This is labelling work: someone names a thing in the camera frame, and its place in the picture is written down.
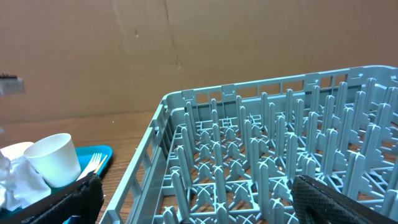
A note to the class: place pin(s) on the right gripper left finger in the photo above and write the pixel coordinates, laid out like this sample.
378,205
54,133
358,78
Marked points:
83,199

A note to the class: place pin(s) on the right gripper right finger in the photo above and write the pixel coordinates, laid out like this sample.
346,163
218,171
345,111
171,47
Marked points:
315,202

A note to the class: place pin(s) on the white napkin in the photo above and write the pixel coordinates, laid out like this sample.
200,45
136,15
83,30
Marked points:
21,184

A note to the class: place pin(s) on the grey dishwasher rack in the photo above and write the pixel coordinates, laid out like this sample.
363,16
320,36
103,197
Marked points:
229,153

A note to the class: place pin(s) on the white plastic fork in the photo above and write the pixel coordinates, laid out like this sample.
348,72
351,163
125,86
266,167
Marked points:
92,165

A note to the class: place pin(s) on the wooden chopstick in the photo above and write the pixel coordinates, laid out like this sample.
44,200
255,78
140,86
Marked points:
100,164

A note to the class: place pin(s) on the teal plastic tray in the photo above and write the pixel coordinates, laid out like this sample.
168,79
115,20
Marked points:
85,153

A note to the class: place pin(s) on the white paper cup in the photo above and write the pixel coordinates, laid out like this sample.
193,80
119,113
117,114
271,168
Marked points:
55,158

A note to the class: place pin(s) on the pink bowl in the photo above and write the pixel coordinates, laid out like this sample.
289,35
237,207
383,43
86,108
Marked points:
15,151

